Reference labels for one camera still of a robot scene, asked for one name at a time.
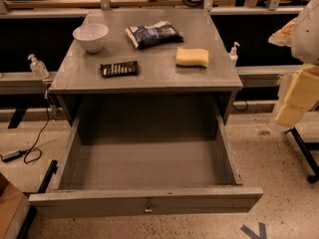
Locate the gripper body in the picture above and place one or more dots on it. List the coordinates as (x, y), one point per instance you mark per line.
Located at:
(307, 37)

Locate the grey top drawer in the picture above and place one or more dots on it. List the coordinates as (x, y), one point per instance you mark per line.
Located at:
(189, 176)

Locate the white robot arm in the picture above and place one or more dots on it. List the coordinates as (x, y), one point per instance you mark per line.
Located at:
(301, 35)

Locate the grey drawer cabinet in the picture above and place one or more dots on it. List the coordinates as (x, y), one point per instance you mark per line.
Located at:
(164, 101)

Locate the white pump bottle right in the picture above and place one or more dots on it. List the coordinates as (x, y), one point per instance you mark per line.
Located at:
(233, 53)

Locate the yellow sponge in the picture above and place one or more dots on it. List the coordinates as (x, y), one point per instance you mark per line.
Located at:
(192, 57)

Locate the blue white snack bag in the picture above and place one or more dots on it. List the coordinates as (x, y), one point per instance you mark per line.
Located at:
(159, 33)

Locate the black chocolate bar wrapper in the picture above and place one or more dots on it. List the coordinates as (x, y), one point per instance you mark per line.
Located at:
(121, 69)

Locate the white ceramic bowl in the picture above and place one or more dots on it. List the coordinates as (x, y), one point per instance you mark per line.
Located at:
(91, 37)

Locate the clear sanitizer bottle left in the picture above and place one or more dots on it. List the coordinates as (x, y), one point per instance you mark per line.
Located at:
(38, 68)

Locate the cardboard box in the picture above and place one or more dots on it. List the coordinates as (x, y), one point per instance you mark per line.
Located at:
(14, 206)

